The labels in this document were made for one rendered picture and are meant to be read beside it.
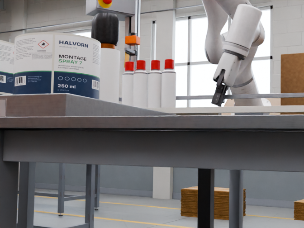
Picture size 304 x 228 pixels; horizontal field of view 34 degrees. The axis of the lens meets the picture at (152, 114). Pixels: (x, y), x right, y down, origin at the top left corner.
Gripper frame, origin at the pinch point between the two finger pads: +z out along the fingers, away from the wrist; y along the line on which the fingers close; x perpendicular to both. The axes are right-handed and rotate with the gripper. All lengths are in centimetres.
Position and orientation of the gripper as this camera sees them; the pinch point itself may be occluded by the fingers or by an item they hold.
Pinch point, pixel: (217, 99)
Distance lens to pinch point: 163.8
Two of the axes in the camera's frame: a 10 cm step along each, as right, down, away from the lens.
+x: 8.6, 3.3, -4.0
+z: -3.3, 9.4, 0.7
